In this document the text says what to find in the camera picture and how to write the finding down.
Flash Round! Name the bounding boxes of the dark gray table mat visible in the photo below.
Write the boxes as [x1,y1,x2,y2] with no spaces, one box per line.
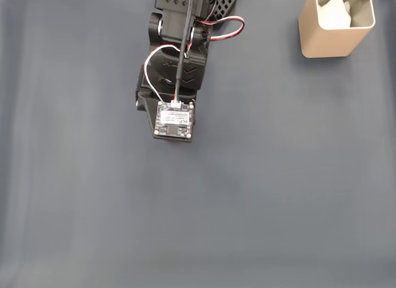
[0,0,396,288]

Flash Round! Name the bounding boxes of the black camera cable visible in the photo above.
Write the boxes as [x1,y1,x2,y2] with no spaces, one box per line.
[171,0,199,109]

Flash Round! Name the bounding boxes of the white red servo cable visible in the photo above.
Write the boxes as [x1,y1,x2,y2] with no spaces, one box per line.
[197,0,246,43]
[144,44,182,103]

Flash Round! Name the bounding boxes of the white crumpled paper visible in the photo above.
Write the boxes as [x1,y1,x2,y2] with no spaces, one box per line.
[318,0,353,30]

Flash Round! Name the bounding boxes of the camera circuit board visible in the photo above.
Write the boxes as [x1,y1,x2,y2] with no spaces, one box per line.
[153,99,196,143]

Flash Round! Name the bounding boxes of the beige box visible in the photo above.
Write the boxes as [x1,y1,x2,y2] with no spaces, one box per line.
[298,0,377,59]

